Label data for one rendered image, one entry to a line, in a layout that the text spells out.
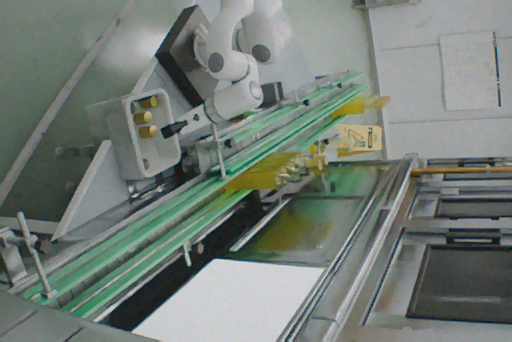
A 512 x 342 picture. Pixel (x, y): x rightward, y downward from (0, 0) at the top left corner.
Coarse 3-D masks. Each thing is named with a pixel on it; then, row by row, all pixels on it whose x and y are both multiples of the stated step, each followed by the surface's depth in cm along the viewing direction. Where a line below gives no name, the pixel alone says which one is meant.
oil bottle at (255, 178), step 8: (256, 168) 139; (264, 168) 137; (272, 168) 135; (280, 168) 134; (240, 176) 137; (248, 176) 135; (256, 176) 134; (264, 176) 133; (272, 176) 131; (280, 176) 130; (232, 184) 139; (240, 184) 138; (248, 184) 136; (256, 184) 135; (264, 184) 133; (272, 184) 132; (280, 184) 131
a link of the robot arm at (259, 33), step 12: (264, 0) 115; (276, 0) 119; (264, 12) 114; (276, 12) 119; (252, 24) 117; (264, 24) 116; (252, 36) 120; (264, 36) 119; (252, 48) 123; (264, 48) 121; (276, 48) 121; (264, 60) 124
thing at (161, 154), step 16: (144, 96) 115; (160, 96) 123; (128, 112) 110; (160, 112) 125; (160, 128) 127; (144, 144) 125; (160, 144) 129; (176, 144) 127; (160, 160) 127; (176, 160) 126; (144, 176) 116
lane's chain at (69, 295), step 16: (288, 144) 184; (208, 176) 134; (224, 192) 141; (192, 208) 126; (176, 224) 120; (144, 240) 108; (80, 256) 91; (128, 256) 103; (96, 272) 94; (80, 288) 90; (48, 304) 82; (64, 304) 86
